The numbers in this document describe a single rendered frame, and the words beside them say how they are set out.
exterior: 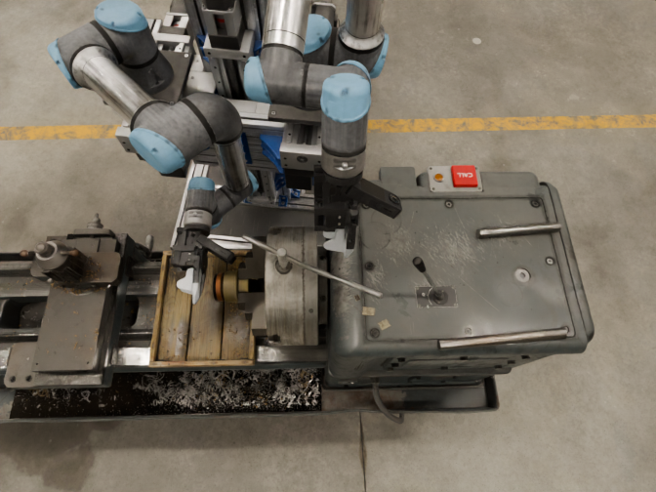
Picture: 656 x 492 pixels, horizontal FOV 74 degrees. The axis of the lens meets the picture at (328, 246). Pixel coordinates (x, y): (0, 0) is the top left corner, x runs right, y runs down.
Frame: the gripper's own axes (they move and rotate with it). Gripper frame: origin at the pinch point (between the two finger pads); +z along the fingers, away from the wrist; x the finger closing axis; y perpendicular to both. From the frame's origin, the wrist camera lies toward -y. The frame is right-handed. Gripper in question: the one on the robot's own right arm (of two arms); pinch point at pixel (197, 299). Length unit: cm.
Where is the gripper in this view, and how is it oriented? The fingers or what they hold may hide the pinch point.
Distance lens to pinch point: 120.9
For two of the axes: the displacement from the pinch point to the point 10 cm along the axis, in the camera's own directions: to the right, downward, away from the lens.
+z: 0.1, 9.4, -3.5
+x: 0.7, -3.5, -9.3
